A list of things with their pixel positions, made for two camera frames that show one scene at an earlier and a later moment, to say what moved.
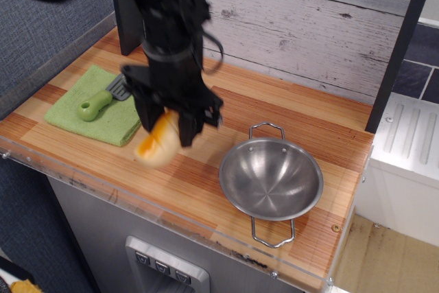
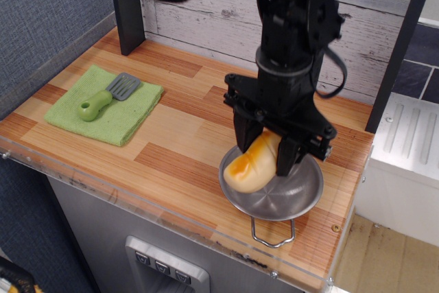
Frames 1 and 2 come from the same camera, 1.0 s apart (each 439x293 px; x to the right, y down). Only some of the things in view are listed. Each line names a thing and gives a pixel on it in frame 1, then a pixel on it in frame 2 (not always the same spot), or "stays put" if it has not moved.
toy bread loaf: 160,145 → 254,169
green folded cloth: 116,124 stays put
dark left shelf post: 129,4 stays put
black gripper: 177,82 → 285,104
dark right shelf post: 400,44 stays put
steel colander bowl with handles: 271,180 stays put
